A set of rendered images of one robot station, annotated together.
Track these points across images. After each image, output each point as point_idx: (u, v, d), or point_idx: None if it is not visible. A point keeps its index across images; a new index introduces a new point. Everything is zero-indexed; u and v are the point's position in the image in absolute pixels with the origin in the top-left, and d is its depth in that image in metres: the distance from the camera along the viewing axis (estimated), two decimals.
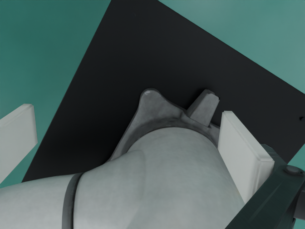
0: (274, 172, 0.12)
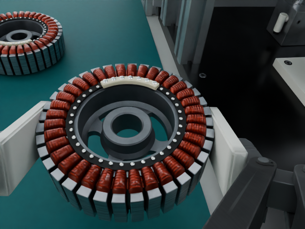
0: (248, 164, 0.12)
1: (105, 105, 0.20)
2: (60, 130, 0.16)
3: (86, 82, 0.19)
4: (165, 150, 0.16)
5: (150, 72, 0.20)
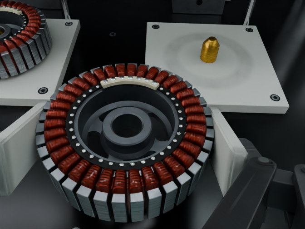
0: (247, 164, 0.12)
1: (106, 105, 0.20)
2: (60, 130, 0.16)
3: (86, 82, 0.19)
4: (165, 150, 0.16)
5: (150, 72, 0.20)
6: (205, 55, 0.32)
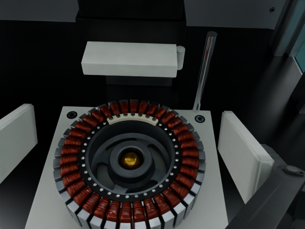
0: (274, 172, 0.12)
1: (111, 137, 0.23)
2: (74, 166, 0.19)
3: (94, 119, 0.22)
4: (164, 183, 0.19)
5: (150, 108, 0.23)
6: None
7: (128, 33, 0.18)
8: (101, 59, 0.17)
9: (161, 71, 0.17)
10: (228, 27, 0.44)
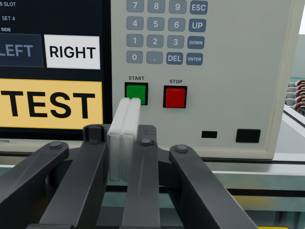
0: (135, 147, 0.14)
1: None
2: None
3: None
4: None
5: None
6: None
7: None
8: None
9: None
10: None
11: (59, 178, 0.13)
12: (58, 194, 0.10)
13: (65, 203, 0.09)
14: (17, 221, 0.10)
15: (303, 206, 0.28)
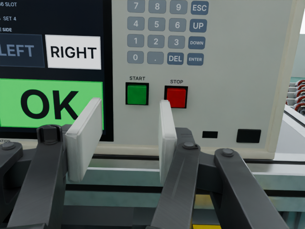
0: (176, 150, 0.14)
1: None
2: None
3: None
4: None
5: None
6: None
7: None
8: None
9: None
10: None
11: (12, 180, 0.13)
12: (22, 197, 0.10)
13: (31, 205, 0.09)
14: None
15: (304, 206, 0.28)
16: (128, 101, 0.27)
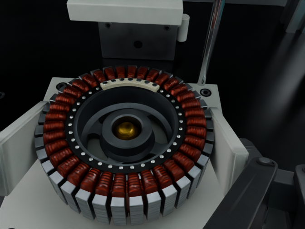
0: (248, 164, 0.12)
1: (105, 107, 0.20)
2: (59, 132, 0.16)
3: (85, 84, 0.19)
4: (165, 153, 0.16)
5: (150, 73, 0.20)
6: None
7: None
8: (91, 0, 0.14)
9: (164, 15, 0.14)
10: None
11: None
12: None
13: None
14: None
15: None
16: None
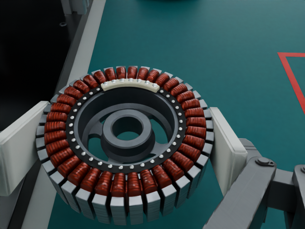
0: (248, 164, 0.12)
1: (106, 107, 0.21)
2: (60, 132, 0.16)
3: (86, 84, 0.19)
4: (165, 153, 0.16)
5: (150, 74, 0.20)
6: None
7: None
8: None
9: None
10: None
11: None
12: None
13: None
14: None
15: None
16: None
